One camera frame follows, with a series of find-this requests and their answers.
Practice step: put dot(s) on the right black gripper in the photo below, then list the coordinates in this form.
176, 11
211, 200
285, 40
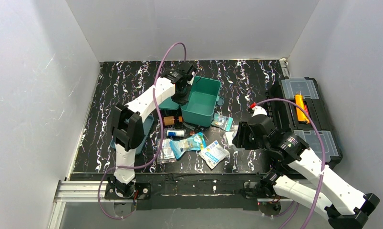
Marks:
242, 136

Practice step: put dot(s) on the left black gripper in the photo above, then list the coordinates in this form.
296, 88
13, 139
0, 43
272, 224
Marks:
183, 93

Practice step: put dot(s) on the teal medicine box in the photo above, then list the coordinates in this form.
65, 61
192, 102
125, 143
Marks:
203, 99

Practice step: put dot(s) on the teal bandage packet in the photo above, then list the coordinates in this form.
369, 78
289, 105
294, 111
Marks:
222, 122

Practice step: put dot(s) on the brown medicine bottle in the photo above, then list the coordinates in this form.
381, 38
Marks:
172, 120

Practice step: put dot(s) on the white blue gauze packet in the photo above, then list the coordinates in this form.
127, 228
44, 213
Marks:
213, 154

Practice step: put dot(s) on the white ointment tube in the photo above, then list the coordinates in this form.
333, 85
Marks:
175, 133

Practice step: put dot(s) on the blue white pouch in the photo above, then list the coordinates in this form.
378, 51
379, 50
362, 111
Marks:
195, 142

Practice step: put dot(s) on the clear bag of packets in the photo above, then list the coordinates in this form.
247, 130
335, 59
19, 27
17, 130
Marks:
166, 154

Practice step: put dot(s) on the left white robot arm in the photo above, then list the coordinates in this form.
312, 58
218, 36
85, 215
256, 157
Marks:
144, 105

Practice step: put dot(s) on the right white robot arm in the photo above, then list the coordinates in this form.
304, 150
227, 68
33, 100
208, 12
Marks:
343, 206

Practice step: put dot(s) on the orange tool in toolbox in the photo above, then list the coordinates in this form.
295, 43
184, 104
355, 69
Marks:
301, 110

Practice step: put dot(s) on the black tool box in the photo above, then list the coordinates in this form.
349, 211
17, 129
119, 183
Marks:
319, 133

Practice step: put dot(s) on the small scissors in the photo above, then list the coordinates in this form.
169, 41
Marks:
194, 127

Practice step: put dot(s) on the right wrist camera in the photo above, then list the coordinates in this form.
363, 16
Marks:
258, 110

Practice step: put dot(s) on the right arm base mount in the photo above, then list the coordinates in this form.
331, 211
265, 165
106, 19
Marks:
263, 188

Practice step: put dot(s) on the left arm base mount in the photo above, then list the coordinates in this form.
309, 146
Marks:
137, 191

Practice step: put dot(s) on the aluminium frame rail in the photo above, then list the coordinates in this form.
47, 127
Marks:
75, 206

